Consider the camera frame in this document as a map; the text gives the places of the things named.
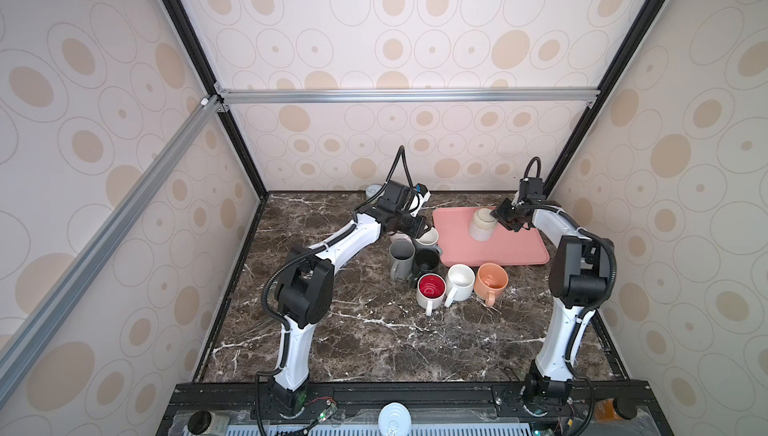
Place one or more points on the left slanted aluminium frame bar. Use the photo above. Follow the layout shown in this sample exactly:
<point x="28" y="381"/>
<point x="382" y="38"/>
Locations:
<point x="44" y="322"/>

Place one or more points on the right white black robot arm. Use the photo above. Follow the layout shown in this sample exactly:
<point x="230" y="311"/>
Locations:
<point x="581" y="279"/>

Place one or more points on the pink plastic tray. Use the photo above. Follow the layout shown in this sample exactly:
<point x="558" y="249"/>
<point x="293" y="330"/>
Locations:
<point x="504" y="247"/>

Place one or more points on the white ceramic mug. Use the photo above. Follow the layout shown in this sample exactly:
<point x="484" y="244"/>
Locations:
<point x="460" y="280"/>

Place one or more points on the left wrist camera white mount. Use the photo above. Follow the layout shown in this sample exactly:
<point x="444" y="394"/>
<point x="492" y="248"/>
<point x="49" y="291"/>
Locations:
<point x="421" y="196"/>

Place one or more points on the beige round mug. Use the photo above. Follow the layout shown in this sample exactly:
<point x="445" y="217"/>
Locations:
<point x="482" y="224"/>

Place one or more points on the horizontal aluminium frame bar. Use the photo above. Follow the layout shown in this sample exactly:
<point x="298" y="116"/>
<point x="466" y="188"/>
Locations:
<point x="228" y="97"/>

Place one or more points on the peach cream speckled mug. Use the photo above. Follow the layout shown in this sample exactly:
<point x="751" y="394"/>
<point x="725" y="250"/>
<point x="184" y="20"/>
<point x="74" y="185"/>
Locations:
<point x="490" y="282"/>

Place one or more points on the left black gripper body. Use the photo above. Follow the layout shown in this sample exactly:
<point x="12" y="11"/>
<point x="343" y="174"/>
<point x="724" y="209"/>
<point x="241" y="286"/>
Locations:
<point x="410" y="226"/>

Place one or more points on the small green white can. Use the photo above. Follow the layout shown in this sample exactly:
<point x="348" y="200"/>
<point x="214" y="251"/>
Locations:
<point x="372" y="190"/>

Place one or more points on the small grey mug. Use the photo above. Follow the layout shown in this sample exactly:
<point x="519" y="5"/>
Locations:
<point x="429" y="241"/>

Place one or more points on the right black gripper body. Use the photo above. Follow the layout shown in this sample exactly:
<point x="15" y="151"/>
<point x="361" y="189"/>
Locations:
<point x="511" y="213"/>

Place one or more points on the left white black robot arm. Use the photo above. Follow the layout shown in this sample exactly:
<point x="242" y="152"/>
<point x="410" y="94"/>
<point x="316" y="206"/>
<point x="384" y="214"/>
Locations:
<point x="299" y="293"/>

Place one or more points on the white mug black rim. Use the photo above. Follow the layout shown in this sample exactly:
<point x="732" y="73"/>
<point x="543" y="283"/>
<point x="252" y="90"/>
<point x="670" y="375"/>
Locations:
<point x="431" y="291"/>

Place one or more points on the large grey mug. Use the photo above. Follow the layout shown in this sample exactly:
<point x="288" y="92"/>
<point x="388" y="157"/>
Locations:
<point x="401" y="256"/>

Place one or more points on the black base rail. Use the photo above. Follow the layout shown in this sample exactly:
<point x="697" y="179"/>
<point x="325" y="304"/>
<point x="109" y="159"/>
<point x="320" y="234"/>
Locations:
<point x="446" y="408"/>

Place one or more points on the white round lamp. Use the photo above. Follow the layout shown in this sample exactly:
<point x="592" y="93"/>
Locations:
<point x="394" y="420"/>

